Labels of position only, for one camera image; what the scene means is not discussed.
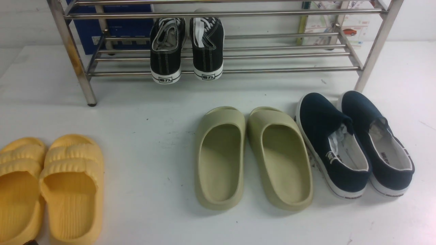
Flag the olive green slide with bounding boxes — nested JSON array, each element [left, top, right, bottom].
[[247, 107, 313, 212], [194, 107, 246, 211]]

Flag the left yellow ribbed slide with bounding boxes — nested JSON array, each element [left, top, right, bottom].
[[0, 137, 47, 245]]

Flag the blue box behind rack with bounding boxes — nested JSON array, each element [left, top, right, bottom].
[[74, 4, 154, 55]]

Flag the navy slip-on shoe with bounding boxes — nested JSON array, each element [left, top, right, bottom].
[[295, 93, 372, 199], [337, 91, 415, 198]]

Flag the colourful printed poster board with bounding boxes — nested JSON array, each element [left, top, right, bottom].
[[297, 0, 376, 47]]

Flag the left olive green slide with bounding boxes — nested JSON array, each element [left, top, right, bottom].
[[194, 107, 246, 211]]

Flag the right black canvas sneaker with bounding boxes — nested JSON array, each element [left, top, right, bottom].
[[189, 17, 225, 81]]

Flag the left black canvas sneaker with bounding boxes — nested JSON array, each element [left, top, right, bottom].
[[150, 18, 187, 85]]

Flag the yellow ribbed slide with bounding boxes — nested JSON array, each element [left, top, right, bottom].
[[39, 134, 104, 245], [0, 137, 47, 245]]

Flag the right olive green slide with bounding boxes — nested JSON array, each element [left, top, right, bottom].
[[247, 107, 313, 212]]

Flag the black canvas sneaker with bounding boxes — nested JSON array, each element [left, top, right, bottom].
[[150, 18, 187, 85], [189, 17, 225, 81]]

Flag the right yellow ribbed slide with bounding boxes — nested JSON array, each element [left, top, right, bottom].
[[39, 134, 104, 245]]

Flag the stainless steel shoe rack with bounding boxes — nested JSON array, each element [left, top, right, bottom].
[[47, 0, 403, 107]]

